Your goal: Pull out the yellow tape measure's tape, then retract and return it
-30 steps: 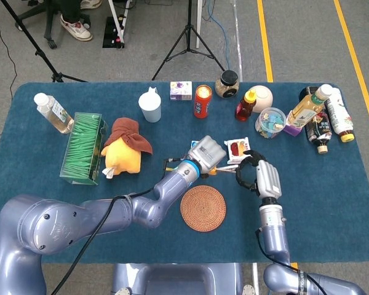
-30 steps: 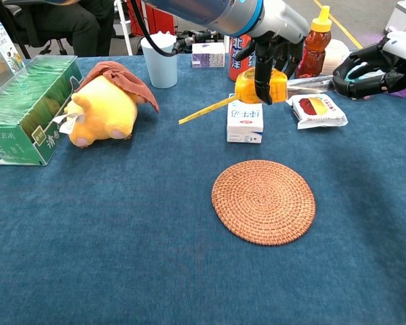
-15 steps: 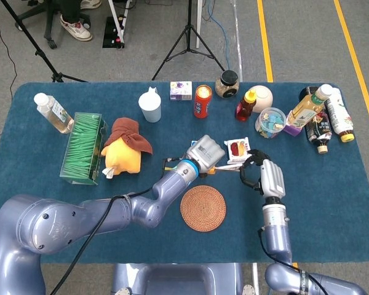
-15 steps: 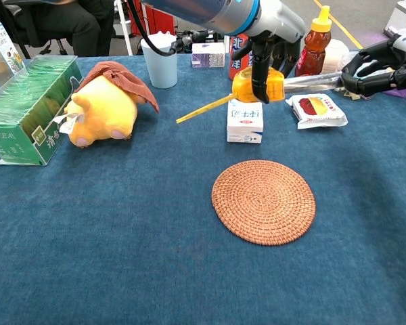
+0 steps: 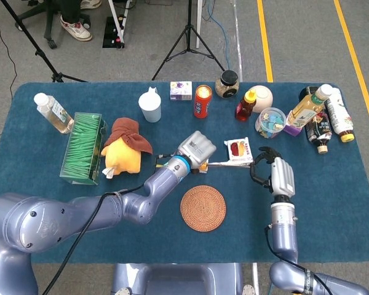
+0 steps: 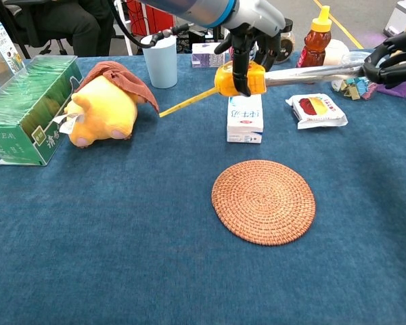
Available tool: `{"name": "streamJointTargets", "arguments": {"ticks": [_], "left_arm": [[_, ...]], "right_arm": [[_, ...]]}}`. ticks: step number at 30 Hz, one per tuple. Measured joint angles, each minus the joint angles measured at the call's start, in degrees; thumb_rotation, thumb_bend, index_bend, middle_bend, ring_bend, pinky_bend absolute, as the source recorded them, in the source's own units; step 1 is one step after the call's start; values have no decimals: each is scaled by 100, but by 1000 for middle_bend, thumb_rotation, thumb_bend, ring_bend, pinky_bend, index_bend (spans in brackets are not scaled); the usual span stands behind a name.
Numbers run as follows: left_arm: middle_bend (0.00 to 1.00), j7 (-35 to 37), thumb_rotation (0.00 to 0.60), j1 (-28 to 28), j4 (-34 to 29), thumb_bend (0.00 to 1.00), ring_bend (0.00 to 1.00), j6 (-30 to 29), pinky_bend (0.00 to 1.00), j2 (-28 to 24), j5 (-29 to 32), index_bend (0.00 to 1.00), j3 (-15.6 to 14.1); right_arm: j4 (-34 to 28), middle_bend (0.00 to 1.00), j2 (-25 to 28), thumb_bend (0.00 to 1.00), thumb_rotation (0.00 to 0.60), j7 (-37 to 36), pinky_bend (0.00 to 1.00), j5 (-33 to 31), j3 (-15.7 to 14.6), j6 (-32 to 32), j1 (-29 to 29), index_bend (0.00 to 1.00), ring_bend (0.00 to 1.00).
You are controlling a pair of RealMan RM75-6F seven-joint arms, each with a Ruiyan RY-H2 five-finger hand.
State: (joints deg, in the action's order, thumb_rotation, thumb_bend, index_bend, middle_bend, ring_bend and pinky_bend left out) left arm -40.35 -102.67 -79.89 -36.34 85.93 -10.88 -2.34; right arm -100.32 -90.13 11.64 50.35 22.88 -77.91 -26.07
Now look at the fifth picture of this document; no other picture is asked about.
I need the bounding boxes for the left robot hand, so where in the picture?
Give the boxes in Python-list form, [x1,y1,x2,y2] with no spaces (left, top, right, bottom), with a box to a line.
[175,130,218,175]

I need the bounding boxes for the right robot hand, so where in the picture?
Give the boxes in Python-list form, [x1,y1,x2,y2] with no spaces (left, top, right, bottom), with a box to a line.
[249,146,296,197]

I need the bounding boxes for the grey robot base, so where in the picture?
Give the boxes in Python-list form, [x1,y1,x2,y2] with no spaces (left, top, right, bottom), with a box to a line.
[110,262,256,295]

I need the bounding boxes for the white snack packet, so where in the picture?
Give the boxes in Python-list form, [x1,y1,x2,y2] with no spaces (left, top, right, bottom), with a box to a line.
[223,136,254,165]

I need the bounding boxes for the orange soda can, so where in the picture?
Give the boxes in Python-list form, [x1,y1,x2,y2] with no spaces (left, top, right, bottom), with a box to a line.
[193,84,213,119]

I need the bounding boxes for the purple box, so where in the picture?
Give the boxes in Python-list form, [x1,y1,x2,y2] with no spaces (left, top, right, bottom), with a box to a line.
[282,121,304,136]

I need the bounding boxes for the clear tub of coloured clips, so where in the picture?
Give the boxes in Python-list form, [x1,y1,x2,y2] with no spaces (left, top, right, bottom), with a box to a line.
[254,106,287,140]

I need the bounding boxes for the black drink bottle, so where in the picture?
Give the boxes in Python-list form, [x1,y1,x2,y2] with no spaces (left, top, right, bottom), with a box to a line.
[300,86,333,154]

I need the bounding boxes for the purple tissue pack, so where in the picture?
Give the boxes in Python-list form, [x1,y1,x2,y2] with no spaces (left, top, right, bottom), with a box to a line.
[169,81,193,101]

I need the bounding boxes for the honey bear bottle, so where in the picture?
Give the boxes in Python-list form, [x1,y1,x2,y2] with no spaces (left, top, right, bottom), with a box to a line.
[234,88,258,122]

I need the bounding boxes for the round woven coaster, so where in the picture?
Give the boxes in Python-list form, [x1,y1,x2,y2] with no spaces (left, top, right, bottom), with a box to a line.
[180,184,228,233]

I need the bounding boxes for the light blue plastic cup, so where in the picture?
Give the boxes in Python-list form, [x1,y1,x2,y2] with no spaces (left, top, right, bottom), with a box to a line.
[138,86,162,124]

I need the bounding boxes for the yellow tea bottle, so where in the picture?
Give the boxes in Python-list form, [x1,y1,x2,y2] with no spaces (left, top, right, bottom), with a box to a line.
[286,84,333,128]

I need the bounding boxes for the glass jar black lid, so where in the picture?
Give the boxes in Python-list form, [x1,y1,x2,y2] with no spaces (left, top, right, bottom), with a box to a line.
[215,70,240,100]

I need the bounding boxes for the blue table cloth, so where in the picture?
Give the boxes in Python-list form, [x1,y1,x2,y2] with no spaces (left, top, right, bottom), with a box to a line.
[0,81,369,264]

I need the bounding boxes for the brown cloth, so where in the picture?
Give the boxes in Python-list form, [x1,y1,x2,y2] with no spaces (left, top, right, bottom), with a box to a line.
[104,117,154,155]

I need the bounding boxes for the yellow plush toy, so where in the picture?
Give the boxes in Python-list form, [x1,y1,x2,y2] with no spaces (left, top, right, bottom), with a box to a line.
[100,136,142,181]

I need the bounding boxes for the cream white bowl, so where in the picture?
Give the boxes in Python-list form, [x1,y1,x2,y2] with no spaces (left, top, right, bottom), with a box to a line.
[247,84,274,114]

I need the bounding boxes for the white floral bottle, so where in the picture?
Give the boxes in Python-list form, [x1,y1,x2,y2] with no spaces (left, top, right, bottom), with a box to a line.
[324,87,355,143]

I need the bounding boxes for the clear green tea box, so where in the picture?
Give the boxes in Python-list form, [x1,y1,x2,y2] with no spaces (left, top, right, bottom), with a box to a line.
[59,112,109,186]

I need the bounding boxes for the black tripod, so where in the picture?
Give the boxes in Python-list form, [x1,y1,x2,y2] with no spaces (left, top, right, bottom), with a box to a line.
[0,0,89,83]
[151,0,226,81]

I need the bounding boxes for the white pole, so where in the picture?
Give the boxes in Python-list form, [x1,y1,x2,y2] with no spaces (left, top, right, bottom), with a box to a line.
[196,0,203,49]

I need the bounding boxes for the black power strip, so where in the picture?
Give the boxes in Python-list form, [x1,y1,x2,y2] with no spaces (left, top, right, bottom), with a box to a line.
[102,15,125,49]

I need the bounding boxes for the clear tea bottle white cap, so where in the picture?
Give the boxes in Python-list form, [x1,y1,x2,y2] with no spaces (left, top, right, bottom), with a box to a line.
[33,92,74,135]

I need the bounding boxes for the person's white red sneaker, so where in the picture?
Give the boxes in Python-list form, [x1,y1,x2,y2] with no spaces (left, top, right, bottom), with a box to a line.
[60,0,102,42]

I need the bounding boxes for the black office chair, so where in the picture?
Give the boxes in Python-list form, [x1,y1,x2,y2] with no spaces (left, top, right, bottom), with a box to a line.
[17,0,92,50]

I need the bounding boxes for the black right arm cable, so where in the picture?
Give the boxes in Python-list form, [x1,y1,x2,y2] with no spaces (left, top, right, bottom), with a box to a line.
[264,226,336,295]

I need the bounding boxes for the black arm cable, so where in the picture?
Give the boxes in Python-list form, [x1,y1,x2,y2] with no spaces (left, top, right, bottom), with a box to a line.
[264,226,336,295]
[41,186,148,295]

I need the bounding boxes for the blue floor cable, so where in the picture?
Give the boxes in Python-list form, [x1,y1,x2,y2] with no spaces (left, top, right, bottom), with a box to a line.
[201,0,231,71]

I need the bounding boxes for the white metal frame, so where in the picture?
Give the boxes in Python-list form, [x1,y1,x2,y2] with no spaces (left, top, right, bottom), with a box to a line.
[107,0,132,39]

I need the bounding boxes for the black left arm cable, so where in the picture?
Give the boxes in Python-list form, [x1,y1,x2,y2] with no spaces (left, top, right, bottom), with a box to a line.
[41,186,148,295]

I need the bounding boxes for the black floor cable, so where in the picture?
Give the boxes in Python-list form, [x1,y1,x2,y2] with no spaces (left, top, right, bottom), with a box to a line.
[0,9,19,151]

